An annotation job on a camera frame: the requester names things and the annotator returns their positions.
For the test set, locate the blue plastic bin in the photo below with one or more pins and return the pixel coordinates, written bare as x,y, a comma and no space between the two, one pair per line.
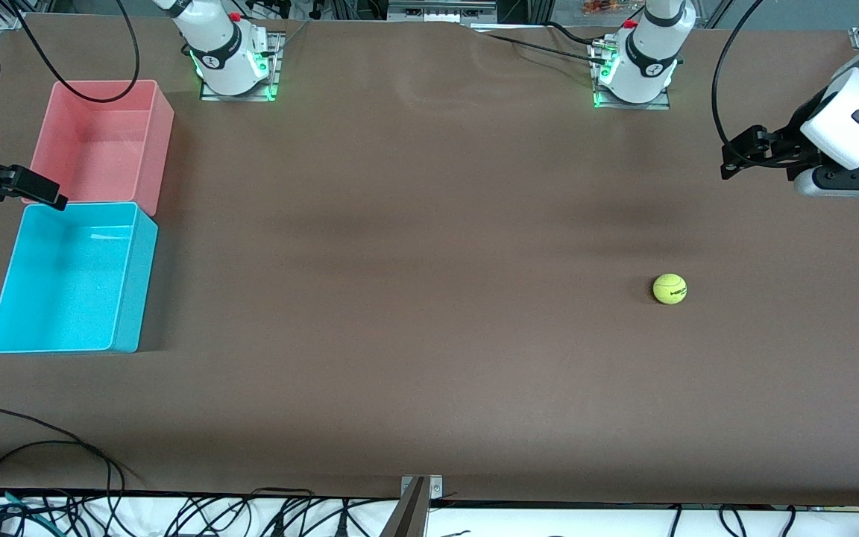
64,283

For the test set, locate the pink plastic bin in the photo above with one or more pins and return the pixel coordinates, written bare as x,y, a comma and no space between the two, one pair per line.
101,149

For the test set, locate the silver mounting bracket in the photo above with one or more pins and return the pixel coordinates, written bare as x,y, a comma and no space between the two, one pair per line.
435,488

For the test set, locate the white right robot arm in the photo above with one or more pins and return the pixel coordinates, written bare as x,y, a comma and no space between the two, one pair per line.
221,52

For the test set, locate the dark metal camera pole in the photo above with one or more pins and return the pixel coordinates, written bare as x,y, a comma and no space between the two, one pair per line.
407,518

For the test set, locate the aluminium frame profile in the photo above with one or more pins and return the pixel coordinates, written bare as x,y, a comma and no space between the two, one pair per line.
441,11

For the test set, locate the orange object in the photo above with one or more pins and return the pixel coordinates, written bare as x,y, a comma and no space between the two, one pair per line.
601,7

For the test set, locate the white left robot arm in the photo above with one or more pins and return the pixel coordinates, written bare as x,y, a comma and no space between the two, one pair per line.
646,52

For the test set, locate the brown table cover sheet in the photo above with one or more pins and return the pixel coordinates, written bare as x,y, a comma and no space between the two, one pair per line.
429,298

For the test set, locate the yellow-green tennis ball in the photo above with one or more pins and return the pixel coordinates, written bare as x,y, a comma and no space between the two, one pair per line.
669,289

